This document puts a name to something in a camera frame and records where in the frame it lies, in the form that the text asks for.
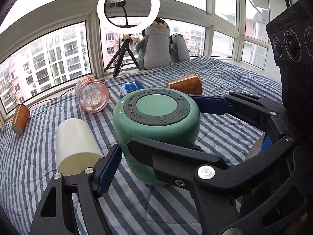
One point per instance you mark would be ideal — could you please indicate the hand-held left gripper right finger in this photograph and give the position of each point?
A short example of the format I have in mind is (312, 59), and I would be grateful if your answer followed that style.
(217, 215)

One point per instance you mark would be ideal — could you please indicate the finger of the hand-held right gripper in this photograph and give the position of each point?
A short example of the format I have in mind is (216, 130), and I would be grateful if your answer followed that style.
(176, 159)
(210, 104)

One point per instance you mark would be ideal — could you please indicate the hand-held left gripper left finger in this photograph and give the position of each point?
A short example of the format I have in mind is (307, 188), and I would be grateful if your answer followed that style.
(107, 173)

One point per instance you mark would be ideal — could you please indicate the green cup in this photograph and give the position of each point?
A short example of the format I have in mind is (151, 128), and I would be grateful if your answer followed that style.
(146, 132)

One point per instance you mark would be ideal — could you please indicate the brown paper cup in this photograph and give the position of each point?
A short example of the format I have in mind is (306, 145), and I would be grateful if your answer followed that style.
(185, 84)
(21, 117)

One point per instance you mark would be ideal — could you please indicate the cream cup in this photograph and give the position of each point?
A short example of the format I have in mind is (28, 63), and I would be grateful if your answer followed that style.
(75, 139)

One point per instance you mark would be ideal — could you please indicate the pink transparent cup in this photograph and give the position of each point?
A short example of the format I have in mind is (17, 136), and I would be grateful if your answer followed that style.
(91, 95)

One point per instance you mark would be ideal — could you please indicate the blue cup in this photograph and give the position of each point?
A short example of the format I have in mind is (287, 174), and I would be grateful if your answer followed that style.
(129, 88)

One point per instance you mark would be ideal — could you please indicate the blue striped blanket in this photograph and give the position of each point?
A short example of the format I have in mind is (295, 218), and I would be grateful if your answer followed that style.
(146, 213)

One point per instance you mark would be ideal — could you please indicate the small grey penguin plush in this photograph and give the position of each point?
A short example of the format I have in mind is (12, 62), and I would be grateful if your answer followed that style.
(179, 49)

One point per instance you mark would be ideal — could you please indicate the beige and blue object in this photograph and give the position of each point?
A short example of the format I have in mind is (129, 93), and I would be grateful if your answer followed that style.
(254, 153)

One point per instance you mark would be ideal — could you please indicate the large grey penguin plush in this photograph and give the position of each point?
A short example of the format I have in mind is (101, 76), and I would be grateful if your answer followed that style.
(154, 49)

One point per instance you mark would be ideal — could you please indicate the black tripod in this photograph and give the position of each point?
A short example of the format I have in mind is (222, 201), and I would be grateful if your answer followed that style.
(126, 49)

